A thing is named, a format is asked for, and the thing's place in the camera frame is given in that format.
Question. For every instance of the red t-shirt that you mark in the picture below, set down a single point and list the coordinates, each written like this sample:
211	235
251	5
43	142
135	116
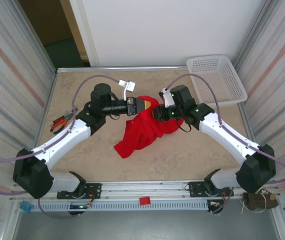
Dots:
142	127

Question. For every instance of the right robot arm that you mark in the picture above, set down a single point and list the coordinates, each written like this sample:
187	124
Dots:
227	137

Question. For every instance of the aluminium table edge bar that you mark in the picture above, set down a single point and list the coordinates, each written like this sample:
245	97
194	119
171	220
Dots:
132	67

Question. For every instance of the white perforated plastic basket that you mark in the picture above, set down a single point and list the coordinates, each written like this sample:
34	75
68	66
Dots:
225	82

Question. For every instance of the red square tag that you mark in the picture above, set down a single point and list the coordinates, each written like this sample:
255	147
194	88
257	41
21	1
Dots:
144	201

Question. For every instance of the small circuit board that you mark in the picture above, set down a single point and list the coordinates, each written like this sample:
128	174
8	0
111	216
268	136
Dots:
215	203
80	206

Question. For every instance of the blue tape piece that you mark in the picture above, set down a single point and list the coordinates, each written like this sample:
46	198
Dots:
25	207

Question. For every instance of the white door frame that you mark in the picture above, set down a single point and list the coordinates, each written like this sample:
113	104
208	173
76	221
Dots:
86	37

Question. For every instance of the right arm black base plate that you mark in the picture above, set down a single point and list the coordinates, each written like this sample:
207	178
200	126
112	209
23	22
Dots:
195	188

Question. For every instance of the aluminium mounting rail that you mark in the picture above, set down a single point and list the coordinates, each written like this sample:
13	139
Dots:
145	187

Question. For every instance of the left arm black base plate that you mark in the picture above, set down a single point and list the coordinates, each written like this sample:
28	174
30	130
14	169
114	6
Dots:
95	190

